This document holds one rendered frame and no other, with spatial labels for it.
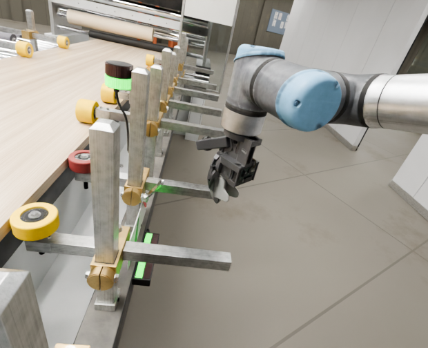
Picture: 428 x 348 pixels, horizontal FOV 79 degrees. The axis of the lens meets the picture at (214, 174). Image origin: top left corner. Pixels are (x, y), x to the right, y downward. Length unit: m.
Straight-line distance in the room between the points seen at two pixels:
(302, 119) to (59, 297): 0.72
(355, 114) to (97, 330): 0.66
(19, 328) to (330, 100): 0.44
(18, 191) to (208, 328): 1.10
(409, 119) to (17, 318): 0.50
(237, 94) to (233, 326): 1.25
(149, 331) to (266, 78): 1.27
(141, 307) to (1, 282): 1.30
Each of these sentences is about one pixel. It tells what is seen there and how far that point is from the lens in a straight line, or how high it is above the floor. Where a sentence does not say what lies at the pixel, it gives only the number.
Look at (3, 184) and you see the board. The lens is 0.74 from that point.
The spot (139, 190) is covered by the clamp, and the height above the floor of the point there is 0.86.
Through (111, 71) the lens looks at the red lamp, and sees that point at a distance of 0.63.
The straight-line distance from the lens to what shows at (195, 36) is 2.89.
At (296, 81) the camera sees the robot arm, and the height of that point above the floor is 1.25.
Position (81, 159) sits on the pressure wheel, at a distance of 0.80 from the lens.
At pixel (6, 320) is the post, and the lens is 0.25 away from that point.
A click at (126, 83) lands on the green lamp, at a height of 1.14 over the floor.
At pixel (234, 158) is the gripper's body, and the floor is 1.05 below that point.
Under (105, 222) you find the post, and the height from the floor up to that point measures 0.96.
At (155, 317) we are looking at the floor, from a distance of 1.49.
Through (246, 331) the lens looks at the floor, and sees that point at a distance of 1.54.
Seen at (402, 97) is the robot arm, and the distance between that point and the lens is 0.47.
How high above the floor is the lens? 1.30
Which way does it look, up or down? 30 degrees down
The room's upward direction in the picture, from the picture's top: 13 degrees clockwise
